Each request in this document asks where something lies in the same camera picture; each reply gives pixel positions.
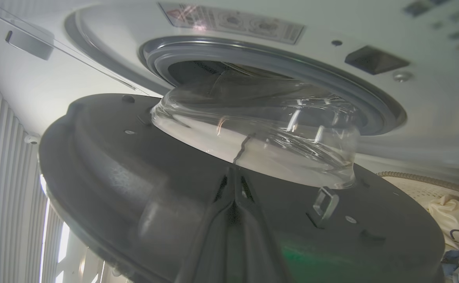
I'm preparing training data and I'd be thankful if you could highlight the grey recessed panel handle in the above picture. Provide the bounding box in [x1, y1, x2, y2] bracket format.
[5, 29, 54, 61]

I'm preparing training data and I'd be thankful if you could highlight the red-white warning sticker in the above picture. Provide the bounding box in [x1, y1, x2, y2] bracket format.
[159, 2, 305, 45]

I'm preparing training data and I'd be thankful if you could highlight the cream laundry basket brown rim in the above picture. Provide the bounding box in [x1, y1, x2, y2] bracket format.
[377, 171, 459, 260]

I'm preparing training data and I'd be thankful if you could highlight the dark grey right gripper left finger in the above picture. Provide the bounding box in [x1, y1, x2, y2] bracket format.
[174, 167, 236, 283]

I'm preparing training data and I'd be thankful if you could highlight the grey rubber door gasket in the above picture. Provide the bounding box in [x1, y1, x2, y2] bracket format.
[139, 36, 407, 136]

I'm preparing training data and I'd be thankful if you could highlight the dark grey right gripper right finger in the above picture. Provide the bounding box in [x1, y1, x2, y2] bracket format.
[232, 169, 293, 283]

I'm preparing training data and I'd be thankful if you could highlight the black door lock socket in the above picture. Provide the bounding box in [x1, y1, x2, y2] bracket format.
[344, 45, 410, 75]

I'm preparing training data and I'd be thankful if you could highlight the steel washing machine drum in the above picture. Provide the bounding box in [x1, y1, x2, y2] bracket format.
[168, 60, 293, 92]

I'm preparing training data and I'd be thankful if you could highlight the cream cloth garment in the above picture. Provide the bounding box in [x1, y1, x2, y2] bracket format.
[428, 195, 459, 251]

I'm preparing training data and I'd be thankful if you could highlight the metal door latch hook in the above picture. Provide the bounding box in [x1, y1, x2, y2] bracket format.
[311, 187, 340, 229]

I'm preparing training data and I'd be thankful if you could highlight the white front-load washing machine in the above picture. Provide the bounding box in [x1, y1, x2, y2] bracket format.
[0, 0, 459, 185]

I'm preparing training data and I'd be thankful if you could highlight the dark washing machine door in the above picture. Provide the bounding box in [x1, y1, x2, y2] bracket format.
[38, 73, 446, 283]

